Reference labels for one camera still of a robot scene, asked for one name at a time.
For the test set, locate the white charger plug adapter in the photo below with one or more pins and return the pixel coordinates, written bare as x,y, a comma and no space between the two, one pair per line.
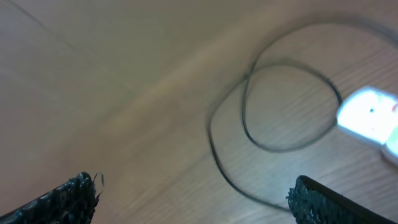
389,143

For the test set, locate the white power strip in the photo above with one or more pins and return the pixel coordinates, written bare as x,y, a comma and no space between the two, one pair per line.
369,113

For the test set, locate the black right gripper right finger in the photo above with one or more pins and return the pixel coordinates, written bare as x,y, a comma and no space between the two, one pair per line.
311,202

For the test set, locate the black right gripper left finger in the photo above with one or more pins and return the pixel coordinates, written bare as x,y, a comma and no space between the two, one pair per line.
73,202

